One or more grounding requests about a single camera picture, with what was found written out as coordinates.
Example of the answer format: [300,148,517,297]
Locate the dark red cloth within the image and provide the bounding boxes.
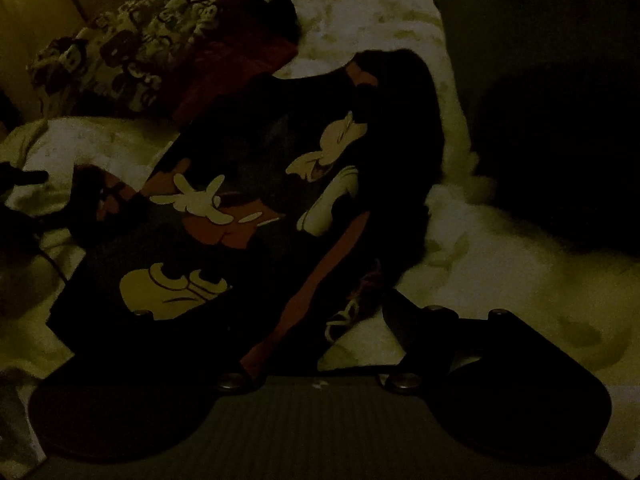
[165,0,301,126]

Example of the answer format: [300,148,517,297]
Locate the dark pillow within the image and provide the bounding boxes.
[430,0,640,261]

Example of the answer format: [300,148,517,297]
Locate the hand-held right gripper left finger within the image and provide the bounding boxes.
[112,287,258,395]

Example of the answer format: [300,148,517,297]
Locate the dark cartoon print shirt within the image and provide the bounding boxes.
[47,49,443,386]

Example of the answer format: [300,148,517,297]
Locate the patterned printed blanket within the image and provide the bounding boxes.
[27,0,251,116]

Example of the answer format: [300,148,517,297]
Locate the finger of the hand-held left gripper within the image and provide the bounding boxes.
[0,169,50,191]

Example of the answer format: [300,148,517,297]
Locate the white bed sheet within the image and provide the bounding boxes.
[0,0,640,461]

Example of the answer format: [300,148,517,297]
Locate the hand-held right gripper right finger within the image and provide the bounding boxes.
[381,287,531,395]

